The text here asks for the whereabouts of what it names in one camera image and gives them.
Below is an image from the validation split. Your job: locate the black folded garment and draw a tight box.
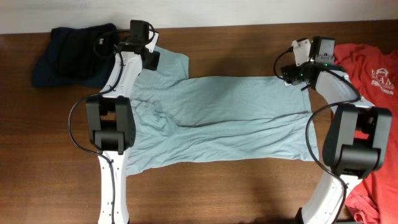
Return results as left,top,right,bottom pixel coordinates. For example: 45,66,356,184
56,29,119,80

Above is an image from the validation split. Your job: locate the navy blue folded garment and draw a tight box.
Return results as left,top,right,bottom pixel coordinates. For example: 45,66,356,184
32,23,116,88

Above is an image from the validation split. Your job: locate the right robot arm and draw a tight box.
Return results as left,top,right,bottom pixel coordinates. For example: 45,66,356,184
279,36,392,224

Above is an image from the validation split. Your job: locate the light blue t-shirt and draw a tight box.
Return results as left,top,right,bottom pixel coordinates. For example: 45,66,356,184
127,49,318,175

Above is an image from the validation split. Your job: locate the red printed t-shirt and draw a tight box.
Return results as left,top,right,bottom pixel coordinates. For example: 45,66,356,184
334,44,397,224

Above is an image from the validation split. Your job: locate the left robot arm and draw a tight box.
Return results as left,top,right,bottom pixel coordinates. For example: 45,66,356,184
86,20,160,224

